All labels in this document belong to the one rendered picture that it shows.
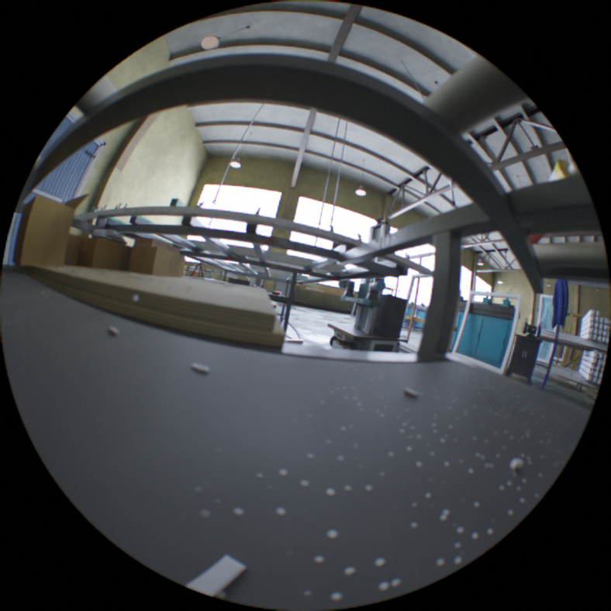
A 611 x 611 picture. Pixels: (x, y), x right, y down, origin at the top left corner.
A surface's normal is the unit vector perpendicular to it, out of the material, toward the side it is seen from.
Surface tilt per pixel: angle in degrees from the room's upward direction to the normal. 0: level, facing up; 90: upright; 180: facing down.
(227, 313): 90
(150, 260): 90
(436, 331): 90
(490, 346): 90
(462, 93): 135
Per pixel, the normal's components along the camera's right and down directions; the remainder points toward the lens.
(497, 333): -0.97, -0.17
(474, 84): -0.81, 0.58
